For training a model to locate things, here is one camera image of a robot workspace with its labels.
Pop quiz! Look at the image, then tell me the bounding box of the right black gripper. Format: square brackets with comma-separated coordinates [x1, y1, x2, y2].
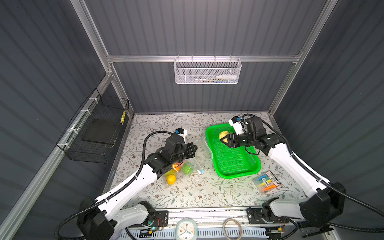
[220, 131, 254, 148]

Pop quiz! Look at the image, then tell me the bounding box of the orange carrot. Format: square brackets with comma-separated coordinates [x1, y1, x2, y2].
[172, 163, 183, 172]

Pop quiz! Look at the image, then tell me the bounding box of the green cabbage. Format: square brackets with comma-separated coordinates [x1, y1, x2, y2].
[182, 163, 194, 175]

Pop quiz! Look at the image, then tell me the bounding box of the clear zip top bag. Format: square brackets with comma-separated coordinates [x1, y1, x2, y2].
[162, 137, 213, 186]

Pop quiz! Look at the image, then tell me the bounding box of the yellow lemon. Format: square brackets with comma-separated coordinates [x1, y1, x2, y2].
[166, 175, 177, 185]

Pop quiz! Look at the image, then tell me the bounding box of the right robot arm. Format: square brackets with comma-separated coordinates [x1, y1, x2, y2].
[220, 114, 346, 227]

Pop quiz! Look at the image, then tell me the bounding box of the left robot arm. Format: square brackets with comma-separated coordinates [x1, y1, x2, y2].
[77, 131, 198, 240]

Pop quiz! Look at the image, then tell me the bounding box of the green plastic basket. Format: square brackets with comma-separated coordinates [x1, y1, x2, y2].
[206, 123, 262, 179]

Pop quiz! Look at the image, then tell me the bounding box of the pack of coloured markers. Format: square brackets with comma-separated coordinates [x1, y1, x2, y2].
[252, 171, 281, 193]

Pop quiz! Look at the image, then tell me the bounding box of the white alarm clock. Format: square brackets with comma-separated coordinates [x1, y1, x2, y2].
[175, 219, 198, 240]

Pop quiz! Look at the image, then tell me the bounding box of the black stapler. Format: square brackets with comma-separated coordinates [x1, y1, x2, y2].
[298, 222, 334, 238]

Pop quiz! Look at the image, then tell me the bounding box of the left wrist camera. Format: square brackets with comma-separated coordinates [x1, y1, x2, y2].
[175, 128, 188, 143]

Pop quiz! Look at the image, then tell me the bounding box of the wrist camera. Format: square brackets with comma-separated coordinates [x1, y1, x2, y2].
[175, 128, 188, 143]
[229, 116, 244, 135]

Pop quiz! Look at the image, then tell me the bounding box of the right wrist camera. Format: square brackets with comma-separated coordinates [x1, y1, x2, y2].
[229, 116, 244, 135]

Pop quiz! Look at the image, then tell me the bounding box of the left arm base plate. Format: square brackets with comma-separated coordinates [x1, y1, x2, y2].
[129, 211, 169, 228]

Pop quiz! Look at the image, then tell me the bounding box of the white wire mesh basket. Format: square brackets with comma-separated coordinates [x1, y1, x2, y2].
[173, 58, 242, 85]

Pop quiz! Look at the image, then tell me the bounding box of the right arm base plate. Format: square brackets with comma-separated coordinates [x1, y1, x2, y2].
[246, 207, 289, 225]

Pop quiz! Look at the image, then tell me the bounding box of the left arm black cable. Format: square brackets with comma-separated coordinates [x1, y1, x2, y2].
[54, 130, 176, 240]

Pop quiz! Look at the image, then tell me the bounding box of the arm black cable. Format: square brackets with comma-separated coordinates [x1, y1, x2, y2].
[241, 113, 384, 233]
[54, 130, 176, 240]

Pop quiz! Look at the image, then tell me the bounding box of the black wire basket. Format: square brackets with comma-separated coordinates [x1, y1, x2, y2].
[57, 90, 130, 164]

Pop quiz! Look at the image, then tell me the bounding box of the coiled beige cable ring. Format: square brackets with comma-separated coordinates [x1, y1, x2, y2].
[222, 218, 243, 240]

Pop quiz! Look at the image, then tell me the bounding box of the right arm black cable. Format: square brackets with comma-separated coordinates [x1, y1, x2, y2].
[241, 113, 384, 233]

